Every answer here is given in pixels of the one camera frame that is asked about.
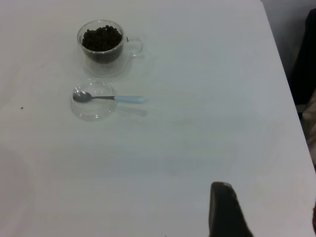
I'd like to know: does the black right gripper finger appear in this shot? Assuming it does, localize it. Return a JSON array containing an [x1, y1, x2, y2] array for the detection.
[[207, 182, 254, 237]]

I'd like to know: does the metal spoon light-blue handle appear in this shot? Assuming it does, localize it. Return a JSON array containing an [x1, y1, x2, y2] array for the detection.
[[72, 90, 149, 104]]

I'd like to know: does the coffee beans heap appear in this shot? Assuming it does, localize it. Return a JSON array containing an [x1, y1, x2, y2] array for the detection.
[[81, 25, 123, 64]]

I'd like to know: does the beige background object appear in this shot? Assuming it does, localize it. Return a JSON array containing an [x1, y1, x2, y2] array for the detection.
[[301, 90, 316, 171]]

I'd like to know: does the clear round glass dish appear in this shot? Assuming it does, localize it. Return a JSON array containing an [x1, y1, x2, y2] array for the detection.
[[70, 79, 118, 122]]

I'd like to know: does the black background object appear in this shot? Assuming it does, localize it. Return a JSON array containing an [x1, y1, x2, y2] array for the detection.
[[288, 8, 316, 113]]

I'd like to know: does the clear double-wall glass cup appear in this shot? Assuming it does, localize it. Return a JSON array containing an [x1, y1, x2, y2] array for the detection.
[[76, 20, 144, 78]]

